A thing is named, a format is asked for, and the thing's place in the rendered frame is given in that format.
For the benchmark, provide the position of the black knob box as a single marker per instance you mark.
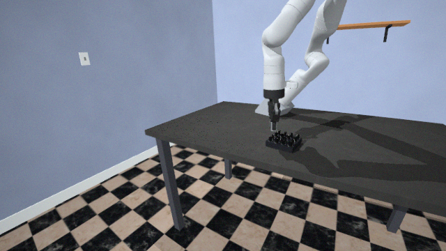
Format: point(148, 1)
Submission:
point(277, 141)

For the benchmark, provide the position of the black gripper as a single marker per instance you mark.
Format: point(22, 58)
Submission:
point(274, 105)

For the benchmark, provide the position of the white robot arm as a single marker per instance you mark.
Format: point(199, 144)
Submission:
point(326, 23)

